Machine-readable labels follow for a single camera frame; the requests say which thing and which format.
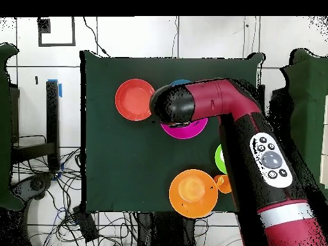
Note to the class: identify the pink plastic bowl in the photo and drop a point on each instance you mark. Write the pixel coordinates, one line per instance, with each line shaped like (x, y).
(184, 132)

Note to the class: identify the blue plastic bowl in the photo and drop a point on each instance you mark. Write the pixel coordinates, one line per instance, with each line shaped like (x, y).
(180, 82)

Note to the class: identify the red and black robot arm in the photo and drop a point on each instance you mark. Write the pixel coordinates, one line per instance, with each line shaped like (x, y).
(282, 192)

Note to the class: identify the large green plastic bowl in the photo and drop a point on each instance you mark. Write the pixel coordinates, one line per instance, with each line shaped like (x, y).
(219, 160)

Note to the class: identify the red plastic bowl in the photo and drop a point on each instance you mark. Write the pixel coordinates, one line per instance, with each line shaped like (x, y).
(130, 100)

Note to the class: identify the dark green table cloth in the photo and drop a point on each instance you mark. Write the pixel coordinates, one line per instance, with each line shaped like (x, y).
(128, 153)

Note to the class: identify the large orange plastic bowl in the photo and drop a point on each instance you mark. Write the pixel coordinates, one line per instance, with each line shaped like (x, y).
(192, 194)

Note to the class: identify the orange plastic cup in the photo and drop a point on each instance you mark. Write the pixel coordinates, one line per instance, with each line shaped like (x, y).
(223, 184)

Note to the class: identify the black metal stand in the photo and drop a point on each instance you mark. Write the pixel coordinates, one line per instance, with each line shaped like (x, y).
(52, 123)

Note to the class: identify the green cloth side table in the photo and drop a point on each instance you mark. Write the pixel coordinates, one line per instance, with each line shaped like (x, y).
(5, 128)
(312, 102)

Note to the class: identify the white box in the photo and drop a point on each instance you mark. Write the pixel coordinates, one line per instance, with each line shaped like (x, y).
(325, 141)

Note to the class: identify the black chair base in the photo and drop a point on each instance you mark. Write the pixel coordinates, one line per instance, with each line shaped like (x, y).
(33, 184)

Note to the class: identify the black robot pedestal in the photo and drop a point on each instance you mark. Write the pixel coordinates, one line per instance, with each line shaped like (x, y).
(164, 230)

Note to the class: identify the black square floor frame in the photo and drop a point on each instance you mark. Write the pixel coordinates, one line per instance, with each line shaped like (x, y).
(43, 25)

